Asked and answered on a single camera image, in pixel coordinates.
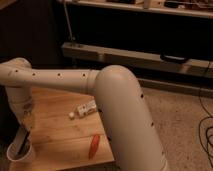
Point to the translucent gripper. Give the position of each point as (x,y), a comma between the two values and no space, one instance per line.
(21,138)

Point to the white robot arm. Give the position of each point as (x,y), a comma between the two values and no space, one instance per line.
(125,115)

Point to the white ceramic cup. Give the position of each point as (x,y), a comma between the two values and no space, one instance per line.
(27,155)

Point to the white plastic bottle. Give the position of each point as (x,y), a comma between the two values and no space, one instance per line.
(83,110)

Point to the orange carrot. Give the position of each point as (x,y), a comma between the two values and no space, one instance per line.
(94,145)

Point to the metal rod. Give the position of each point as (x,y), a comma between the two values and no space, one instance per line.
(71,37)

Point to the wooden shelf unit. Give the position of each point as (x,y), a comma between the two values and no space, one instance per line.
(136,38)

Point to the black handle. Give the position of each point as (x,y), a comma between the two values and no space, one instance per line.
(178,60)

